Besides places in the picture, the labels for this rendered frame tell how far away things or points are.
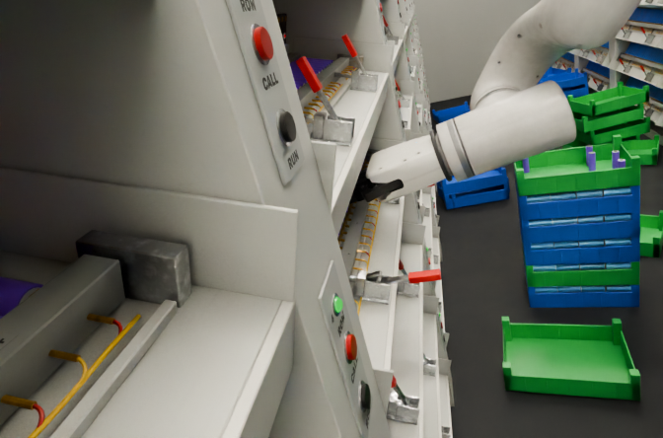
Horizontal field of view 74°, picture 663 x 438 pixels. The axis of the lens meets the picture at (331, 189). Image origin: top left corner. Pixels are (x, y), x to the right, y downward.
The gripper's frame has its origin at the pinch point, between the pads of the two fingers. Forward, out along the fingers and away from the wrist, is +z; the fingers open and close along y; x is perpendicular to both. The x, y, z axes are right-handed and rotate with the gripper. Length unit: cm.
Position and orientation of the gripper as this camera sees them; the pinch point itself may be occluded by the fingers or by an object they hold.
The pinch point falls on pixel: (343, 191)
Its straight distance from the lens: 66.3
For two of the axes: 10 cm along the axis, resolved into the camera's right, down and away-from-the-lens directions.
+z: -8.8, 3.3, 3.4
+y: -2.0, 4.0, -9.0
